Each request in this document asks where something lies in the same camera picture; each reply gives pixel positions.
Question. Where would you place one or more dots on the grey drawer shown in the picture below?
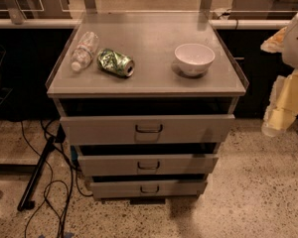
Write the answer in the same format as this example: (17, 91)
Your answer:
(165, 129)
(126, 189)
(134, 165)

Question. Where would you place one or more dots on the grey middle drawer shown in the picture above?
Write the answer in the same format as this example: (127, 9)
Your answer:
(134, 165)

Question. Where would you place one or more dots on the grey metal post far left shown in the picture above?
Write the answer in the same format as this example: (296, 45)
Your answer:
(16, 15)

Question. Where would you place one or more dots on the white ceramic bowl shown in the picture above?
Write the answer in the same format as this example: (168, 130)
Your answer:
(194, 59)

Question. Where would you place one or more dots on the crushed green soda can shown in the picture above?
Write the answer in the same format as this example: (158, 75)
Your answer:
(114, 62)

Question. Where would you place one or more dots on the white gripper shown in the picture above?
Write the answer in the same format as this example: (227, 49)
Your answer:
(296, 47)

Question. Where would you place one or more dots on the black metal floor bar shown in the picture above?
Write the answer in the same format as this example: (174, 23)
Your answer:
(25, 201)

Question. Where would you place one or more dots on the grey top drawer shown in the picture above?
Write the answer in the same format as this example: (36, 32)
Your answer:
(165, 129)

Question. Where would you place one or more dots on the grey drawer cabinet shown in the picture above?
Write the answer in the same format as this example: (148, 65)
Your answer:
(156, 87)

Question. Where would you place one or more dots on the clear plastic water bottle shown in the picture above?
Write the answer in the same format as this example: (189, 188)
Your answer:
(83, 54)

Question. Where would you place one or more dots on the grey bottom drawer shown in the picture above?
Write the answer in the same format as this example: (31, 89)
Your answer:
(126, 189)

